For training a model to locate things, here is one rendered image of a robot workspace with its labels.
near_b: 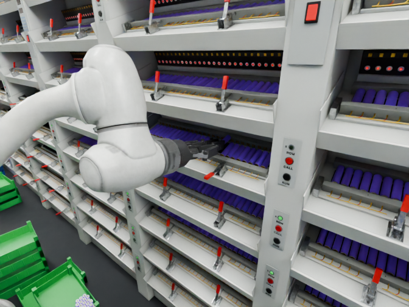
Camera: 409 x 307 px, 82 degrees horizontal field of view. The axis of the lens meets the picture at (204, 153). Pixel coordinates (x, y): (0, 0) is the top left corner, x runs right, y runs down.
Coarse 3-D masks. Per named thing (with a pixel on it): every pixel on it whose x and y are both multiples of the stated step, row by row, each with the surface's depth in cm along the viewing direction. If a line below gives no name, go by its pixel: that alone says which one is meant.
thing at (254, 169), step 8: (152, 136) 93; (200, 160) 78; (216, 160) 76; (224, 160) 73; (232, 160) 72; (232, 168) 71; (240, 168) 71; (248, 168) 68; (256, 168) 68; (264, 168) 67; (248, 176) 68; (264, 176) 67
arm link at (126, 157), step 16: (112, 128) 44; (128, 128) 45; (144, 128) 48; (96, 144) 44; (112, 144) 44; (128, 144) 44; (144, 144) 47; (80, 160) 43; (96, 160) 41; (112, 160) 42; (128, 160) 44; (144, 160) 46; (160, 160) 50; (96, 176) 41; (112, 176) 42; (128, 176) 44; (144, 176) 47
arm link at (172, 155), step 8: (160, 144) 53; (168, 144) 54; (176, 144) 56; (168, 152) 53; (176, 152) 55; (168, 160) 53; (176, 160) 55; (168, 168) 53; (176, 168) 56; (160, 176) 54
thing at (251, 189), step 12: (156, 120) 105; (180, 120) 97; (240, 132) 81; (240, 144) 81; (180, 168) 81; (192, 168) 77; (204, 168) 76; (204, 180) 77; (216, 180) 72; (228, 180) 70; (240, 180) 69; (252, 180) 68; (264, 180) 67; (240, 192) 69; (252, 192) 65; (264, 192) 63; (264, 204) 65
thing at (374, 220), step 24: (336, 168) 65; (360, 168) 60; (384, 168) 58; (408, 168) 55; (312, 192) 60; (336, 192) 58; (360, 192) 55; (384, 192) 54; (408, 192) 52; (312, 216) 57; (336, 216) 54; (360, 216) 53; (384, 216) 51; (408, 216) 50; (360, 240) 52; (384, 240) 48; (408, 240) 47
